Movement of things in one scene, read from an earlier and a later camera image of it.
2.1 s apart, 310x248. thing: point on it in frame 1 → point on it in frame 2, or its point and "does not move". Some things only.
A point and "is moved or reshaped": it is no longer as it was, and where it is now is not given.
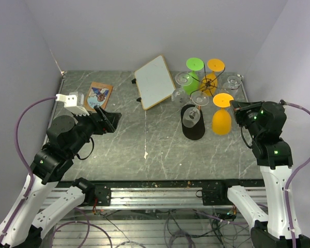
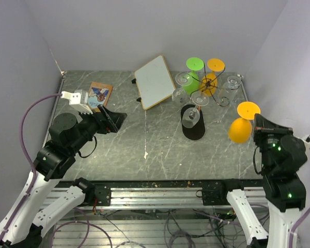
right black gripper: (240, 108) → (263, 126)
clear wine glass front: (191, 115) does not move
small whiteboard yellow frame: (154, 82) does not move
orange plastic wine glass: (221, 119) is moved or reshaped
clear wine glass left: (179, 96) does not move
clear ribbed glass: (232, 85) does not move
